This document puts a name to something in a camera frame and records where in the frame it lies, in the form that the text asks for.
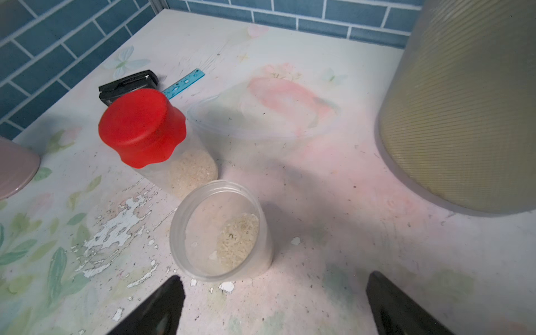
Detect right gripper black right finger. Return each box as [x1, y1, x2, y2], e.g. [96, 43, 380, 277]
[366, 271, 453, 335]

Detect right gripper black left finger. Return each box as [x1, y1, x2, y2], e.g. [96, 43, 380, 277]
[108, 275, 186, 334]

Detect clear rice jar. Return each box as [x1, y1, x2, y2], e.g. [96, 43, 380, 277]
[170, 180, 274, 282]

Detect red lidded rice jar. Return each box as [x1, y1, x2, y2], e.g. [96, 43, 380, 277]
[99, 89, 219, 200]

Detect beige bin with yellow bag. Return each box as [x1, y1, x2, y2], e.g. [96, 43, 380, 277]
[375, 1, 535, 216]

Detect pink pen holder cup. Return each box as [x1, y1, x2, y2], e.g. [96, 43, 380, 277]
[0, 137, 40, 200]

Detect teal ruler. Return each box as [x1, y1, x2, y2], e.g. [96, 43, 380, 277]
[162, 68, 205, 100]

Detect black stapler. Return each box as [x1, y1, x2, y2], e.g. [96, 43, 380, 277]
[99, 70, 159, 106]

